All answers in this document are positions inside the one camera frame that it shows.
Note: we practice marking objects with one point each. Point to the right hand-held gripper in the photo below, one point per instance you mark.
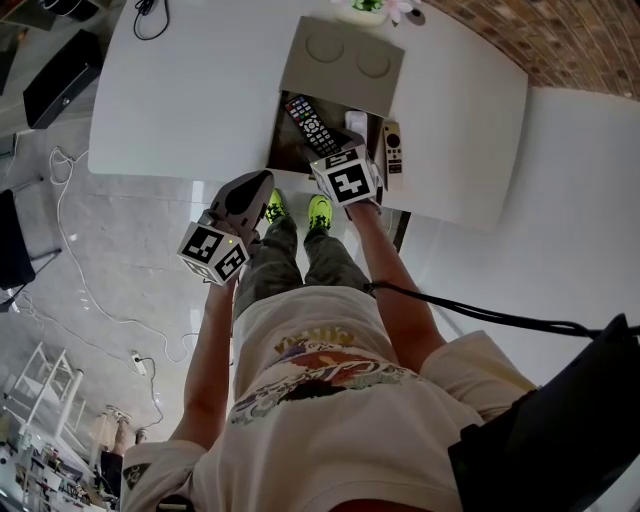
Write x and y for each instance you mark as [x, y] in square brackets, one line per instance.
[350, 180]

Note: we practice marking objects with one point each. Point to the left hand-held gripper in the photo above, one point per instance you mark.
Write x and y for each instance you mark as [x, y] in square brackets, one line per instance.
[212, 252]

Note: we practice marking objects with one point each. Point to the black remote control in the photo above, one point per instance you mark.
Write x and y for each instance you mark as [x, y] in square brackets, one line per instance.
[310, 122]

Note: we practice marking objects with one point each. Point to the white remote control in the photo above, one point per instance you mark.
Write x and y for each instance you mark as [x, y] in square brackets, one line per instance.
[356, 120]

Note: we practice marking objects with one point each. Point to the gold remote control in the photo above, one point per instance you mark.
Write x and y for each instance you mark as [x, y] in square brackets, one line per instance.
[393, 150]

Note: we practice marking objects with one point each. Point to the grey storage box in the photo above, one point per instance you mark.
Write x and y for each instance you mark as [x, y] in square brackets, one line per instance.
[340, 75]

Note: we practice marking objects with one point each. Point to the person's left forearm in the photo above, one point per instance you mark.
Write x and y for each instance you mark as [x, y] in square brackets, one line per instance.
[205, 360]

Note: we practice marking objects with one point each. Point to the person's right forearm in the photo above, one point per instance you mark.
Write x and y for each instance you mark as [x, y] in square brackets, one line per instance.
[395, 290]

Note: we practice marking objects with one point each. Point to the black metal cash box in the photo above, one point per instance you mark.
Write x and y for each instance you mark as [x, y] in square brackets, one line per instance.
[60, 80]

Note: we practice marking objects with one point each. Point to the person's left neon shoe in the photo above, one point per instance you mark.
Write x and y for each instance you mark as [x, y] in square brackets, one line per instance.
[276, 206]

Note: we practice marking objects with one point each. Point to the person's neon shoe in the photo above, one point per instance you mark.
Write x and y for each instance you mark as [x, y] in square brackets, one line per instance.
[276, 206]
[321, 212]

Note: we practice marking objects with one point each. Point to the person's right neon shoe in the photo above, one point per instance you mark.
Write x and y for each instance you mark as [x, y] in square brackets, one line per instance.
[321, 212]

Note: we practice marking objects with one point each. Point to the potted pink flowers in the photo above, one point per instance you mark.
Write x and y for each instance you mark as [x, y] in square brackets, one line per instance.
[367, 18]

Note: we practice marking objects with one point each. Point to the white power strip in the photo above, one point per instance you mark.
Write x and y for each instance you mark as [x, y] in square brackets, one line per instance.
[139, 362]

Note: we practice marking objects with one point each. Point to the black office chair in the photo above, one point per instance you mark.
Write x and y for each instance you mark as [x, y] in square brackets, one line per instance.
[12, 250]

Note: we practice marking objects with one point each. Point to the grey side table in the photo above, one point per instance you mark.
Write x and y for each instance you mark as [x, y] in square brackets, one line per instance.
[15, 100]

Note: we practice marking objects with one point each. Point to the black bottle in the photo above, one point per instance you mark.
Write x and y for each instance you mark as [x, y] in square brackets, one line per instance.
[82, 10]

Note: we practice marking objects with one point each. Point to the person's white printed T-shirt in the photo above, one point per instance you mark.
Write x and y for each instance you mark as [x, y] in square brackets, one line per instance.
[340, 440]

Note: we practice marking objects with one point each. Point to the white metal rack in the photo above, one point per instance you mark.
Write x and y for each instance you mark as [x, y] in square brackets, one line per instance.
[45, 385]

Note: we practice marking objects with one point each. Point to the grey wooden shelf unit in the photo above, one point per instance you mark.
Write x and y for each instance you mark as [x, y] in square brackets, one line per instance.
[20, 22]

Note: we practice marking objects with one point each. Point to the black body-worn camera rig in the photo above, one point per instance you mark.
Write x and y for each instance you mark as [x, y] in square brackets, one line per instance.
[550, 425]

